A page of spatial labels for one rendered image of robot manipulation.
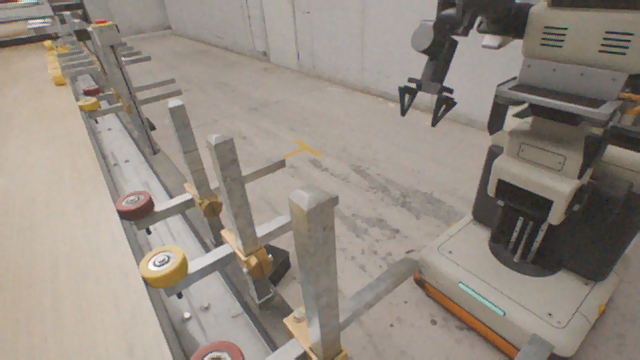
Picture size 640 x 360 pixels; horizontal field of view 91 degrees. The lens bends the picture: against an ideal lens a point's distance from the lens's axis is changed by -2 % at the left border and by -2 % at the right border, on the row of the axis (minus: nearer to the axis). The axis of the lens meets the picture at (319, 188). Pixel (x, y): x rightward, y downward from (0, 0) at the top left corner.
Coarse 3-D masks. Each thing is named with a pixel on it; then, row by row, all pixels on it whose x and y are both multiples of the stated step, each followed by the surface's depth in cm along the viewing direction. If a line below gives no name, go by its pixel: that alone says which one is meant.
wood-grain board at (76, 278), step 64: (0, 64) 237; (0, 128) 123; (64, 128) 118; (0, 192) 83; (64, 192) 81; (0, 256) 63; (64, 256) 62; (128, 256) 61; (0, 320) 50; (64, 320) 50; (128, 320) 49
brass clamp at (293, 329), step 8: (304, 312) 56; (288, 320) 55; (304, 320) 55; (288, 328) 55; (296, 328) 54; (304, 328) 54; (288, 336) 57; (296, 336) 53; (304, 336) 53; (304, 344) 51; (312, 352) 50; (344, 352) 50
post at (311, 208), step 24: (312, 192) 32; (312, 216) 32; (312, 240) 34; (312, 264) 36; (312, 288) 39; (336, 288) 41; (312, 312) 42; (336, 312) 44; (312, 336) 47; (336, 336) 47
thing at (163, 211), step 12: (252, 168) 93; (264, 168) 93; (276, 168) 96; (252, 180) 93; (216, 192) 87; (168, 204) 81; (180, 204) 82; (192, 204) 84; (156, 216) 79; (168, 216) 81; (144, 228) 78
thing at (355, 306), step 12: (396, 264) 65; (408, 264) 65; (384, 276) 63; (396, 276) 63; (408, 276) 65; (372, 288) 61; (384, 288) 60; (348, 300) 59; (360, 300) 59; (372, 300) 59; (348, 312) 57; (360, 312) 58; (348, 324) 57; (288, 348) 52; (300, 348) 52
